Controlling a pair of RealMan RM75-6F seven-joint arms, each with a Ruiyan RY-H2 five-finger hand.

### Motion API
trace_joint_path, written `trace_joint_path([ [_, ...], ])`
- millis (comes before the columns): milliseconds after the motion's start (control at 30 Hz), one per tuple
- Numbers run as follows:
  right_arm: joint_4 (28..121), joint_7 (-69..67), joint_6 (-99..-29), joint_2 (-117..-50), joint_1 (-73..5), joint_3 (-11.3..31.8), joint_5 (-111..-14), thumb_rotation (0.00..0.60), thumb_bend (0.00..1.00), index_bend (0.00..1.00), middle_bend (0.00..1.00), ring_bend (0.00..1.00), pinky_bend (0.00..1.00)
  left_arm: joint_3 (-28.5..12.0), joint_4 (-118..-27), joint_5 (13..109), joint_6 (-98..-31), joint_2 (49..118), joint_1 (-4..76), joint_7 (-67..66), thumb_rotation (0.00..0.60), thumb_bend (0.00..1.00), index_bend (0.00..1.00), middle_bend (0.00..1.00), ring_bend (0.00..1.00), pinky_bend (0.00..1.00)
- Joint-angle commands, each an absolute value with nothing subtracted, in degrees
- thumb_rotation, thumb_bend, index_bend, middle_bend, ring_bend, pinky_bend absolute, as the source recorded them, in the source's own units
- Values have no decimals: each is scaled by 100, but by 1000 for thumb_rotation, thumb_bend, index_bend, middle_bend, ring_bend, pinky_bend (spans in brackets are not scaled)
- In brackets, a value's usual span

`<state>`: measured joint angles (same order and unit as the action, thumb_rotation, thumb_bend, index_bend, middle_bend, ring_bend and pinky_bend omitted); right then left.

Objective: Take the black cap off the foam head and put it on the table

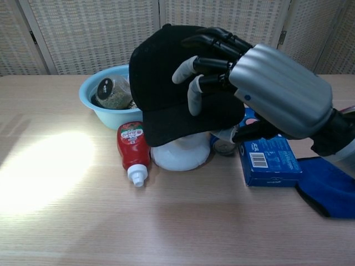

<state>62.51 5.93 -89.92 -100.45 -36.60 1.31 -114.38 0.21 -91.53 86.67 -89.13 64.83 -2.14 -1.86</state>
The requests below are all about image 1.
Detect woven folding screen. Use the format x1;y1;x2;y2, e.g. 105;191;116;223
0;0;355;77

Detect red ketchup squeeze bottle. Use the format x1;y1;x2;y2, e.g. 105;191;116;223
116;121;152;188

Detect black baseball cap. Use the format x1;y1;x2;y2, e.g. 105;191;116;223
128;24;246;147

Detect blue cloth with black trim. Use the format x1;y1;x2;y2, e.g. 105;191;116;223
295;156;355;219

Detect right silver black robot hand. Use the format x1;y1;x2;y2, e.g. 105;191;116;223
171;27;333;142

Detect blue soda can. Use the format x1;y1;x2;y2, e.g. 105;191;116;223
209;126;241;156

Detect clear jar with black lid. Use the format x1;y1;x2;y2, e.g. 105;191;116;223
95;77;131;109

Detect blue Oreo cookie box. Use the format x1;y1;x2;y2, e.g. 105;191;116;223
238;106;303;187

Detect light blue plastic bowl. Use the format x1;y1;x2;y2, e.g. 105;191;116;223
79;64;145;131

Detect white foam mannequin head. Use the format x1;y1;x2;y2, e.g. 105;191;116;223
151;130;211;171

